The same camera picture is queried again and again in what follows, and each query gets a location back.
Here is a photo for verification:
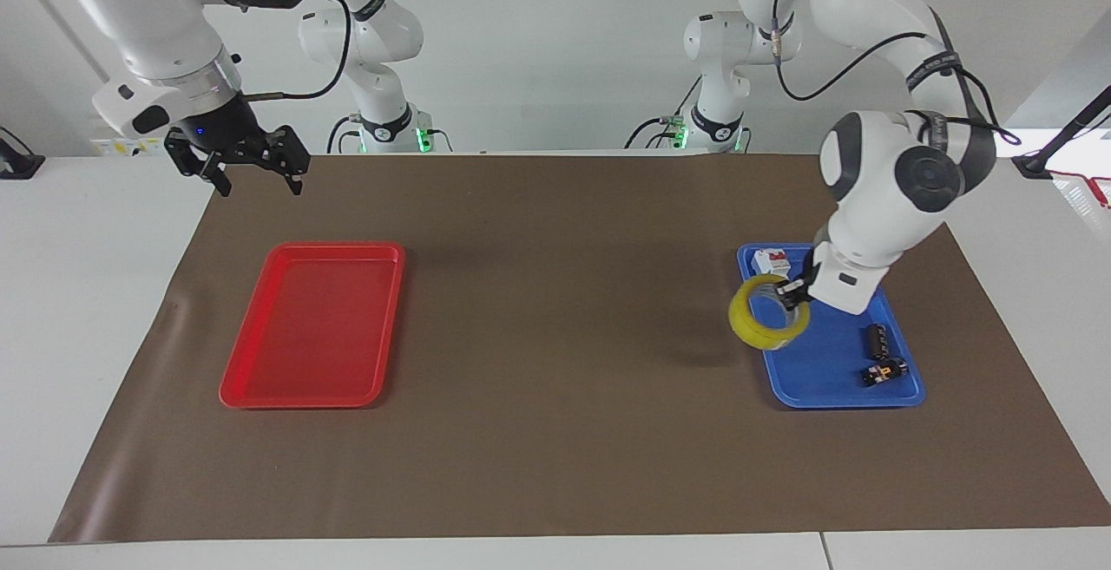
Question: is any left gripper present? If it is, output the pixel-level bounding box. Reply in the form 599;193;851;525
774;245;824;310

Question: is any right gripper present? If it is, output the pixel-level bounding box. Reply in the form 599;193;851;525
164;95;312;199

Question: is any yellow tape roll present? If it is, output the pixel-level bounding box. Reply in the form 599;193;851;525
727;273;812;352

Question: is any blue plastic tray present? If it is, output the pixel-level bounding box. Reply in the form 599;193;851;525
736;242;927;409

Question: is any yellow white label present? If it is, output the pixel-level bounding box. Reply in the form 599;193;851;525
90;137;168;158

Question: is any black orange small part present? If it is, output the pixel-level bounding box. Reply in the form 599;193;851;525
858;357;910;390

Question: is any red plastic tray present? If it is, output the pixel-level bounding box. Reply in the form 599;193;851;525
218;240;407;410

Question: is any black stand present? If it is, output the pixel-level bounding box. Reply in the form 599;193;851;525
0;125;47;181
1010;84;1111;181

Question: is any white red switch block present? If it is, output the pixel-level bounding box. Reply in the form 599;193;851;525
751;246;793;281

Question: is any black cable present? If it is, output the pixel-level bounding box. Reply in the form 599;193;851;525
326;113;363;155
948;65;1024;147
240;0;354;103
624;75;703;152
771;25;937;104

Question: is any red cable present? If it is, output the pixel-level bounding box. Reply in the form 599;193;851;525
1045;168;1111;208

